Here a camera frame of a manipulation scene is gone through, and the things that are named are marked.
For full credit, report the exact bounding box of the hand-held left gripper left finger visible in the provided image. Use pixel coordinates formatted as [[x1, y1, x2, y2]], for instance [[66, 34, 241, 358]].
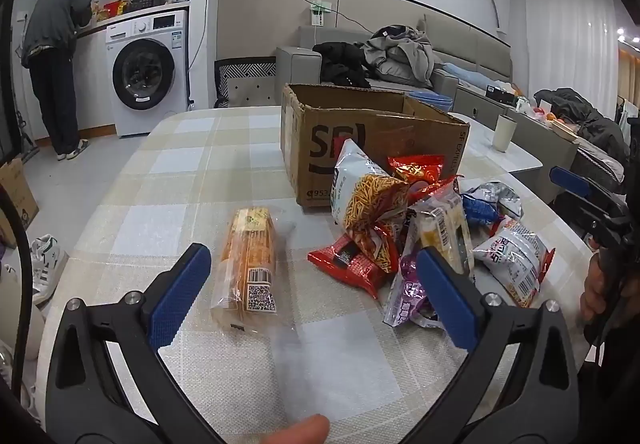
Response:
[[45, 243, 236, 444]]

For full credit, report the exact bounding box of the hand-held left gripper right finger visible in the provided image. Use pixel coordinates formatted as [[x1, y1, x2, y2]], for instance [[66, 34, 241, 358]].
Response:
[[380, 246, 581, 444]]

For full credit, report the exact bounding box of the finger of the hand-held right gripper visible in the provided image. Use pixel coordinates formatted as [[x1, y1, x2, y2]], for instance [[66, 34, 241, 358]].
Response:
[[549, 165, 628, 230]]

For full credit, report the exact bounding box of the white purple-print snack packet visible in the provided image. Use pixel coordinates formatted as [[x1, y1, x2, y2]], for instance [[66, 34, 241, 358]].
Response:
[[382, 244, 448, 331]]

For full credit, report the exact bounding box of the clear yellow biscuit packet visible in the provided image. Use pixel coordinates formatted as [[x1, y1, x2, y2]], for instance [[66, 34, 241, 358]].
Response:
[[400, 176, 476, 282]]

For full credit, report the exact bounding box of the clear orange cracker packet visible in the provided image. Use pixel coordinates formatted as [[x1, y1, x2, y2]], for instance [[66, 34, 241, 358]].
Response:
[[210, 206, 278, 332]]

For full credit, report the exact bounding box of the white red-edged snack packet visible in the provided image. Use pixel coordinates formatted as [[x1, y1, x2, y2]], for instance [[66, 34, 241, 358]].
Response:
[[472, 215, 557, 309]]

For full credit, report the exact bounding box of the blue silver snack packet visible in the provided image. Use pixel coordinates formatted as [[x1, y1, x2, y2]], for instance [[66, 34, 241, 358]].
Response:
[[460, 179, 525, 235]]

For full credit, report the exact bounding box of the red black-label noodle packet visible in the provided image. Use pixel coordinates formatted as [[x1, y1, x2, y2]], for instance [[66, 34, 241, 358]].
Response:
[[307, 233, 386, 300]]

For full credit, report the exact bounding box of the white noodle-print snack bag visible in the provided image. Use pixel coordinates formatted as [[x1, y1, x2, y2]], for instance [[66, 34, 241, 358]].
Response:
[[330, 138, 411, 275]]

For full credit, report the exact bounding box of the red gold-print snack bag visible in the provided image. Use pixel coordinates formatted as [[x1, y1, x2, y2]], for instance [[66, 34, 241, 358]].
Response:
[[387, 154, 458, 200]]

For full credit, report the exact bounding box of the brown cardboard box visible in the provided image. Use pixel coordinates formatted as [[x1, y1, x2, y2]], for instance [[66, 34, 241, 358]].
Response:
[[280, 83, 471, 210]]

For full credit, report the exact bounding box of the person's right forearm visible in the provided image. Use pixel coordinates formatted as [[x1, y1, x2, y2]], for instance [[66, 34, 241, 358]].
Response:
[[575, 321, 632, 427]]

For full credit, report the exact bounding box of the person's right hand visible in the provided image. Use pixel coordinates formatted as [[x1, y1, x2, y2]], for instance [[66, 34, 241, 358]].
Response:
[[579, 251, 622, 326]]

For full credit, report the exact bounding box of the person's left hand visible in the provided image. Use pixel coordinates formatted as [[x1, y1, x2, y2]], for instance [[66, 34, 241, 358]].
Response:
[[260, 414, 331, 444]]

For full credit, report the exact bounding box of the dark padded jacket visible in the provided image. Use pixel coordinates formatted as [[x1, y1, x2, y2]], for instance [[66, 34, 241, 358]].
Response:
[[534, 88, 626, 166]]

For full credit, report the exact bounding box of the white marble side table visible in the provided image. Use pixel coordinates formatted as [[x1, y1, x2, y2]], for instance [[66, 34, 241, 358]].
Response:
[[450, 112, 544, 173]]

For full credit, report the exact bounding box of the white cup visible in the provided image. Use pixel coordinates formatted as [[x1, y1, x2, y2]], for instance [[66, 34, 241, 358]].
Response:
[[492, 114, 519, 153]]

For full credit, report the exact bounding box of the checkered tablecloth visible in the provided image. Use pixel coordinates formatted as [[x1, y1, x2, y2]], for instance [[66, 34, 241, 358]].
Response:
[[37, 105, 593, 444]]

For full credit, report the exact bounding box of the black flat box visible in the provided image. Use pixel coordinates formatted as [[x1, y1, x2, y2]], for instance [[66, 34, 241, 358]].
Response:
[[485, 83, 521, 108]]

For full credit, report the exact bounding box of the white sneaker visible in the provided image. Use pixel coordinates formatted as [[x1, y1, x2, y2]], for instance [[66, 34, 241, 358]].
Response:
[[27, 234, 70, 306]]

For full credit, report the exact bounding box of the white curtain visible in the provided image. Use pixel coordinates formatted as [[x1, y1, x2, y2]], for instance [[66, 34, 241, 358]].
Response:
[[515, 0, 618, 97]]

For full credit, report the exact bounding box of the light blue pillow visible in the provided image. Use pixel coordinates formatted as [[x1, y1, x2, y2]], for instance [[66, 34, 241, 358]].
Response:
[[442, 63, 488, 87]]

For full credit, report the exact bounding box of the blue plastic bin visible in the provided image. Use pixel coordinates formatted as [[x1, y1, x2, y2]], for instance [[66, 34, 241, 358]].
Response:
[[407, 91, 454, 113]]

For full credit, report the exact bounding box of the grey sofa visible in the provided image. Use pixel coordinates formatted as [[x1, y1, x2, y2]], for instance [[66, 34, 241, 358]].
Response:
[[276, 14, 513, 112]]

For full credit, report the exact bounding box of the small cardboard box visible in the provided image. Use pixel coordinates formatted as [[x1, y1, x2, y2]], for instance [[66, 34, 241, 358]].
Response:
[[0, 158, 40, 245]]

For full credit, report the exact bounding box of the grey jacket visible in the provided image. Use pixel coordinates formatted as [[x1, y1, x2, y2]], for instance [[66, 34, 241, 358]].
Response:
[[362, 24, 436, 87]]

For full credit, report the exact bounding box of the patterned black white cushion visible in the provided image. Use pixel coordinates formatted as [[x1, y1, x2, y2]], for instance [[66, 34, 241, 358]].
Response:
[[214, 57, 277, 109]]

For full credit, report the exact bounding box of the white washing machine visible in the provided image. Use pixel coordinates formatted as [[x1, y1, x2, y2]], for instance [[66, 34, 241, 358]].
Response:
[[105, 10, 190, 139]]

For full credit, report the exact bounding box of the black jacket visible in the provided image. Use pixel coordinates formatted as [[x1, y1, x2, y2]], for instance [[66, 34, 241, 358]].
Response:
[[312, 41, 373, 90]]

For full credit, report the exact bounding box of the black cable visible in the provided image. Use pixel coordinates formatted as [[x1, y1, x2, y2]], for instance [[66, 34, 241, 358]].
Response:
[[0, 184, 33, 405]]

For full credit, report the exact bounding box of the white wall socket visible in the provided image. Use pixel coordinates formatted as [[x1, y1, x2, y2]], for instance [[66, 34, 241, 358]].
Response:
[[310, 0, 335, 27]]

